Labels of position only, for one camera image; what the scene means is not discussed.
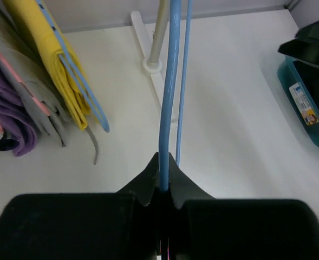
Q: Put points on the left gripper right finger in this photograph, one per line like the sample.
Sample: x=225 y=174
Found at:
x=203 y=227

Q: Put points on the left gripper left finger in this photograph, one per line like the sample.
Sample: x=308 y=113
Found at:
x=120 y=225

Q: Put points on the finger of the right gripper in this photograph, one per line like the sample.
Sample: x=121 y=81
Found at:
x=305 y=46

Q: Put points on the light blue wire hanger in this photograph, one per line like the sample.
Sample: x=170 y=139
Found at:
x=169 y=89

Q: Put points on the yellow trousers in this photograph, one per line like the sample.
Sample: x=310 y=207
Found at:
x=33 y=26

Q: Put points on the grey trousers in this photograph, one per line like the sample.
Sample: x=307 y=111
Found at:
x=31 y=70

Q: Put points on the purple trousers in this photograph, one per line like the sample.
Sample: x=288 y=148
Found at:
x=19 y=135

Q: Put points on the teal plastic basin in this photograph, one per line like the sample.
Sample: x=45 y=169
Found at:
x=300 y=98

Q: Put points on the white metal clothes rack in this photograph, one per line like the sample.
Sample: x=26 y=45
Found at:
x=151 y=46

